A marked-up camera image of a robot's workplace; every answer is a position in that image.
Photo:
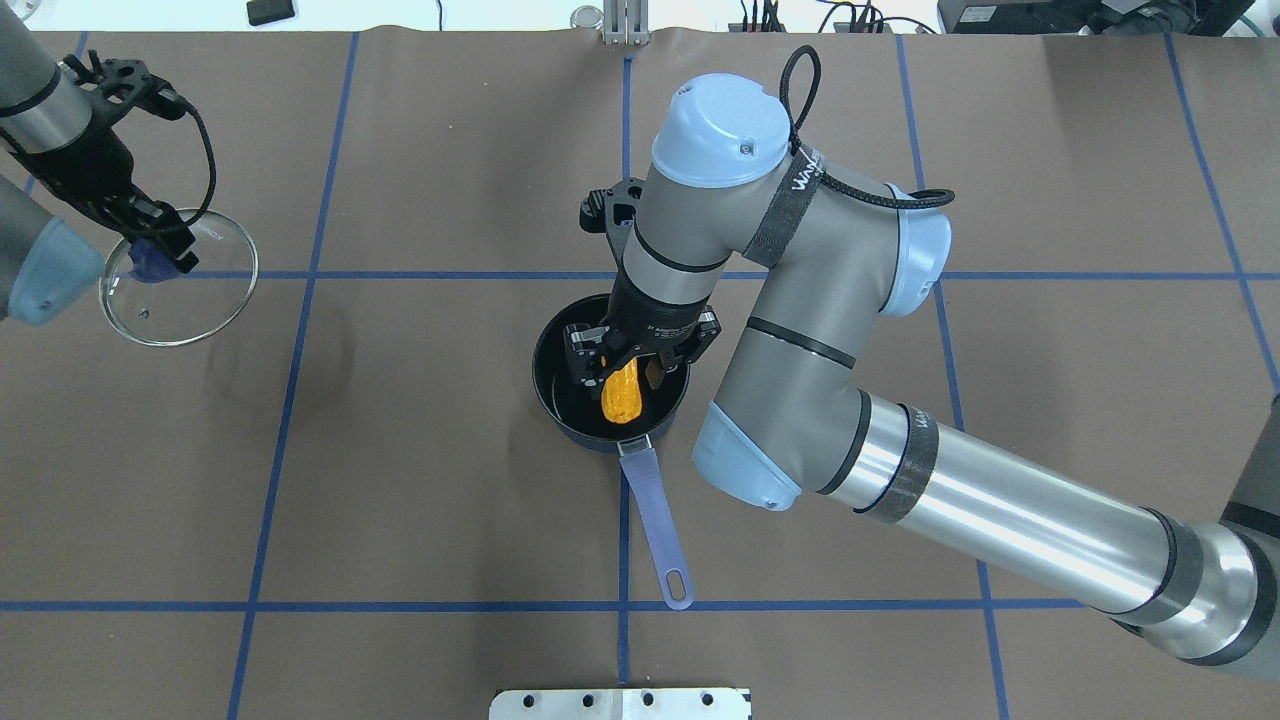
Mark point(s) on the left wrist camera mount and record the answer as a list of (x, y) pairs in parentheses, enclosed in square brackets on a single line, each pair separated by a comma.
[(115, 87)]

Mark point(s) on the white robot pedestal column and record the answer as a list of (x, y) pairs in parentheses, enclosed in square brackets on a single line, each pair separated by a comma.
[(624, 703)]

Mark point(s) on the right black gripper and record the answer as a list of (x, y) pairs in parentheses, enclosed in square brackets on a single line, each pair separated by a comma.
[(652, 319)]

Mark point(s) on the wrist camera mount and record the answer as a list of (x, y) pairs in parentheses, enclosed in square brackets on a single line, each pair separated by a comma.
[(115, 87), (611, 211)]

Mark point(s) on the dark blue saucepan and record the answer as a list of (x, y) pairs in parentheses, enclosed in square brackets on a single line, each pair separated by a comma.
[(577, 413)]

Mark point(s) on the black power strip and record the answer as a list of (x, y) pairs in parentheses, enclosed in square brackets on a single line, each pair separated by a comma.
[(856, 17)]

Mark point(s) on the yellow corn cob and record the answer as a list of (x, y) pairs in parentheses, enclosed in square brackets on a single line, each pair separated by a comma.
[(622, 400)]

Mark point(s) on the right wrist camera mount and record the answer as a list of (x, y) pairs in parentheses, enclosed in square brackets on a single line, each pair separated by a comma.
[(611, 211)]

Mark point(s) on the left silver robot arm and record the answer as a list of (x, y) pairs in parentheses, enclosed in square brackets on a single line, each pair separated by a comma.
[(58, 121)]

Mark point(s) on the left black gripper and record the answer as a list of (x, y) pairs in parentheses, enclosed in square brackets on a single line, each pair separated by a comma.
[(97, 158)]

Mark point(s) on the small black square device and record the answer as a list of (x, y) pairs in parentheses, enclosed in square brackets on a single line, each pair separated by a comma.
[(263, 12)]

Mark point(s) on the glass pot lid blue knob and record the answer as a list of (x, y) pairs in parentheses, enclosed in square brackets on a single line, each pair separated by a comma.
[(176, 310)]

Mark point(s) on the aluminium frame post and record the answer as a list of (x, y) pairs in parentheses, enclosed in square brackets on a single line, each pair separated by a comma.
[(625, 22)]

